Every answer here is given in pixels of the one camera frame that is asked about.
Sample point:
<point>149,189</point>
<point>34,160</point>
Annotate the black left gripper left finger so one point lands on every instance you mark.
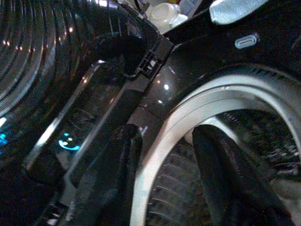
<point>120,174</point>

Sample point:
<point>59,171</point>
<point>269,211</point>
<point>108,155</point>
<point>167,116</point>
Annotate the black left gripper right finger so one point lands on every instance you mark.
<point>225,183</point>

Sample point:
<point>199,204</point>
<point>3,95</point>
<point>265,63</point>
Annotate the steel washer drum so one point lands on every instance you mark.
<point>178,179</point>

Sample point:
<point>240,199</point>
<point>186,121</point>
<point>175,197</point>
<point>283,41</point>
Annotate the grey rubber door gasket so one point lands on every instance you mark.
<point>169,131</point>

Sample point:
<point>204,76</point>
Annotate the black washer door hinge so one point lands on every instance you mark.
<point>150,63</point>

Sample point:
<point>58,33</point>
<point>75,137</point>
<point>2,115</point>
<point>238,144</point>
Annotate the silver door latch slot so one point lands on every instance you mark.
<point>245,42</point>

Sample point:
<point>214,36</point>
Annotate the white plastic bottle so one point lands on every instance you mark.
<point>164,13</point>

